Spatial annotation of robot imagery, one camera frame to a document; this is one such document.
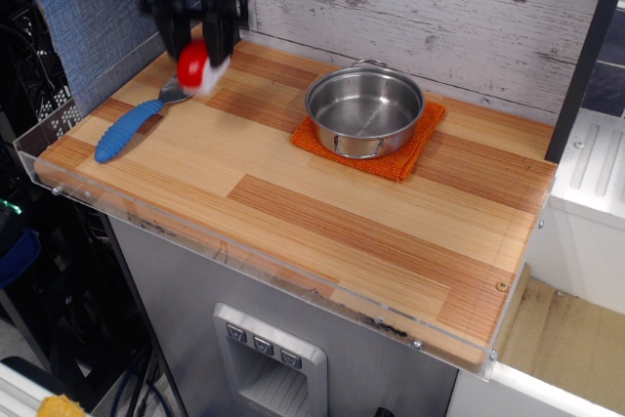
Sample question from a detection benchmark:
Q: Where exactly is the red and white toy vegetable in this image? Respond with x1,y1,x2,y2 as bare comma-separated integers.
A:
177,40,230,96

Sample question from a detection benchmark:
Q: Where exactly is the blue fabric panel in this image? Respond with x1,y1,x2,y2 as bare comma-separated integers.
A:
36,0,165,116

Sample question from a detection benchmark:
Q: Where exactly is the stainless steel pot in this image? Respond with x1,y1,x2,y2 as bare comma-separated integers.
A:
305,61,426,160

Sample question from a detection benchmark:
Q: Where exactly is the orange woven cloth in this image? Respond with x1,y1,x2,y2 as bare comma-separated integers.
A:
290,102,446,182

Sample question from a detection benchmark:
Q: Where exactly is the clear acrylic table guard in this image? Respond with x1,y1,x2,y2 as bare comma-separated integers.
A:
15,40,556,376

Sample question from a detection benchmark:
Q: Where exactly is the grey toy fridge cabinet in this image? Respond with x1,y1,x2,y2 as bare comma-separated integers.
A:
112,220,457,416

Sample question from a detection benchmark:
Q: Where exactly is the silver water dispenser panel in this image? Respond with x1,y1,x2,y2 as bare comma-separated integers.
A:
213,303,329,416

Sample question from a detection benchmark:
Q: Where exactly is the white toy sink unit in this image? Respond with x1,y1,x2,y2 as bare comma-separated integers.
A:
448,109,624,416

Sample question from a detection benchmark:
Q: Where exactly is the blue handled metal spoon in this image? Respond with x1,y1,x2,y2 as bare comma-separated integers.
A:
95,75,192,163

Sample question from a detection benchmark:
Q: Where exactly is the black vertical post right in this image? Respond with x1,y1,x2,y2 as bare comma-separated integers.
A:
544,0,619,163

